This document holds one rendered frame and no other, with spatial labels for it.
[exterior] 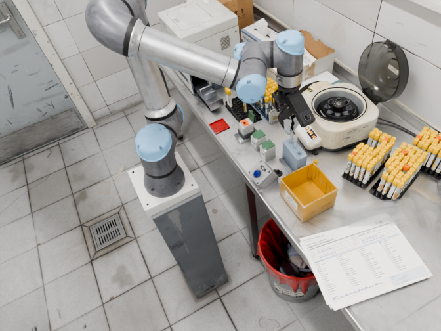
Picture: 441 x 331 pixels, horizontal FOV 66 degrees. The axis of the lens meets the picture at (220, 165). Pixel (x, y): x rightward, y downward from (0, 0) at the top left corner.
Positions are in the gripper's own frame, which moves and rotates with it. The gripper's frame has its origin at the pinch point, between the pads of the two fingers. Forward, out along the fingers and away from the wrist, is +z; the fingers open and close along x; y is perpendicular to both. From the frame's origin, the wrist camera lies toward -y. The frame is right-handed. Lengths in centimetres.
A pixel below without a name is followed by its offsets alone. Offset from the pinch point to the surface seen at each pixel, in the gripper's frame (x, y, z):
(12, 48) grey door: 108, 175, 20
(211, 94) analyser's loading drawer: 13.4, 45.5, 9.5
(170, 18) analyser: 18, 74, -15
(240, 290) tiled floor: 32, -6, 103
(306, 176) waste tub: 0.6, -12.0, 11.2
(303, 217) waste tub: 9.7, -25.4, 11.5
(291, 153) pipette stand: 2.1, -4.4, 5.4
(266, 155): 8.1, 3.7, 11.7
